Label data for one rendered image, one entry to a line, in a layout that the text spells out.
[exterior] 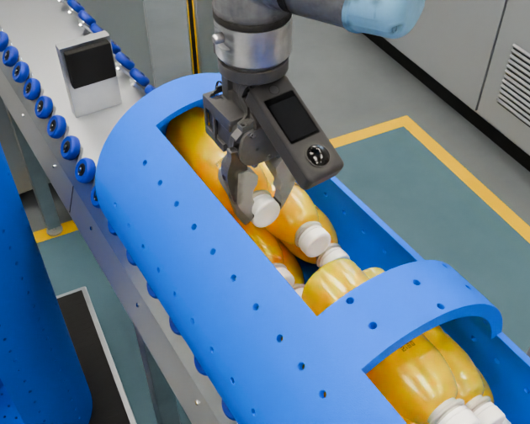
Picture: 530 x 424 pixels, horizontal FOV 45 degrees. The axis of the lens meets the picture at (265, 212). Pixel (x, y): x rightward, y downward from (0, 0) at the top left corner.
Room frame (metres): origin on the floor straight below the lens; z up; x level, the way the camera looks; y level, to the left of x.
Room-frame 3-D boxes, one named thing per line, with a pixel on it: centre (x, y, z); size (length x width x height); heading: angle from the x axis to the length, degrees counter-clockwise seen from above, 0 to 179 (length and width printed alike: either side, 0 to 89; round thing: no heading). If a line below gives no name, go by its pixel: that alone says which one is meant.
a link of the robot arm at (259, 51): (0.57, 0.01, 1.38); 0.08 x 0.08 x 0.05
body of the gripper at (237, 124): (0.57, 0.02, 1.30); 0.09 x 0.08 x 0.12; 32
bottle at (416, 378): (0.36, -0.12, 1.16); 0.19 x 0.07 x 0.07; 32
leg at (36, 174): (1.64, 0.77, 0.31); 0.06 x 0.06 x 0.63; 32
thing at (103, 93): (1.09, 0.34, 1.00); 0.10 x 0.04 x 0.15; 122
